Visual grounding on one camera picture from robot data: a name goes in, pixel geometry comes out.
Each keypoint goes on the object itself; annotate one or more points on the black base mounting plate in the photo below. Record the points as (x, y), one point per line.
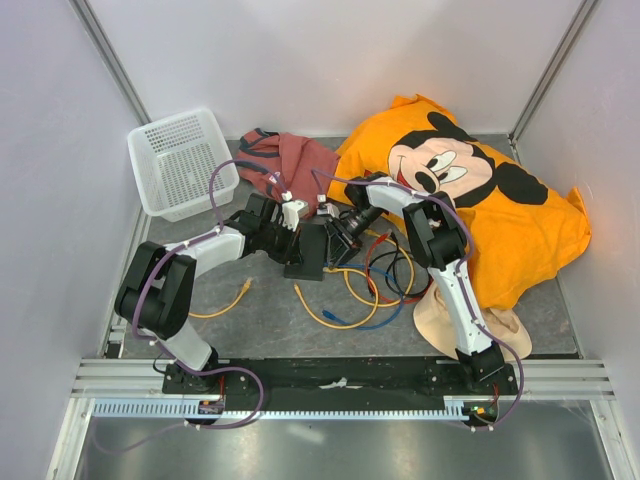
(433, 376)

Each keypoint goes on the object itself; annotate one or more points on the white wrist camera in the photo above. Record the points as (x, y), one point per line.
(326, 208)
(293, 210)

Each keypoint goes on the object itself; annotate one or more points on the red folded shirt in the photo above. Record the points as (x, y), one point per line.
(263, 154)

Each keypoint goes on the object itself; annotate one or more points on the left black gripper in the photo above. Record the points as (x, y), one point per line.
(291, 254)

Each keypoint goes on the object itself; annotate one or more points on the orange Mickey Mouse shirt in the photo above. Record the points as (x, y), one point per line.
(524, 232)

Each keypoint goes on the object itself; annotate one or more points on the slotted metal cable duct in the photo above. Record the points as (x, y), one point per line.
(196, 409)

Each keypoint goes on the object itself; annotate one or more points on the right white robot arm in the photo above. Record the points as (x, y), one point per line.
(438, 240)

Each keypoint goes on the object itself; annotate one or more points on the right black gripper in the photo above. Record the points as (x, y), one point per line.
(341, 243)

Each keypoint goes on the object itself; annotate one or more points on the white plastic basket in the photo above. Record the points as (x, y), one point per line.
(177, 165)

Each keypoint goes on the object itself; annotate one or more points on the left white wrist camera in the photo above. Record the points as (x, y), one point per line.
(293, 210)

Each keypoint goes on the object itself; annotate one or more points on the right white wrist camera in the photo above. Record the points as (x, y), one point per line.
(326, 208)

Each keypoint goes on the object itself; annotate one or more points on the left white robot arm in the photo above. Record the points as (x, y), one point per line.
(156, 292)

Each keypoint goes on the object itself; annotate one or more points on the black network switch box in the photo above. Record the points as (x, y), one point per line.
(313, 243)

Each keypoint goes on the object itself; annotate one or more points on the beige hat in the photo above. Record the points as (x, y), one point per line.
(434, 324)

